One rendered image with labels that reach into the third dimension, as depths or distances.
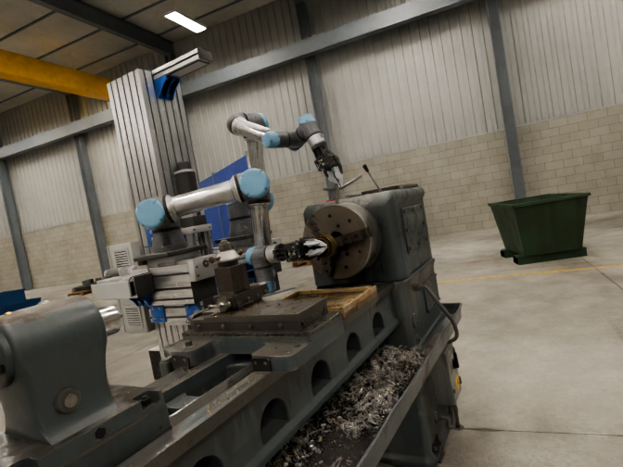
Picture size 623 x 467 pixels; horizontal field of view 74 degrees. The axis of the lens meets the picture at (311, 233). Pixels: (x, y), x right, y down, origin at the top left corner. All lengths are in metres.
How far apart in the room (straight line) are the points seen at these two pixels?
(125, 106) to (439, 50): 10.61
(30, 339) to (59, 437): 0.16
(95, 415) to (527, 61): 11.87
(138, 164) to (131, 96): 0.32
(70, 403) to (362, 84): 12.03
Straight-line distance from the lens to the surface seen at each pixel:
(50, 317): 0.83
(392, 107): 12.16
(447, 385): 2.23
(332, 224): 1.72
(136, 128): 2.23
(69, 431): 0.84
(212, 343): 1.26
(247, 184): 1.66
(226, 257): 1.26
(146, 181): 2.19
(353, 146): 12.29
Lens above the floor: 1.22
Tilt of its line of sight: 3 degrees down
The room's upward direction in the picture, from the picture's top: 10 degrees counter-clockwise
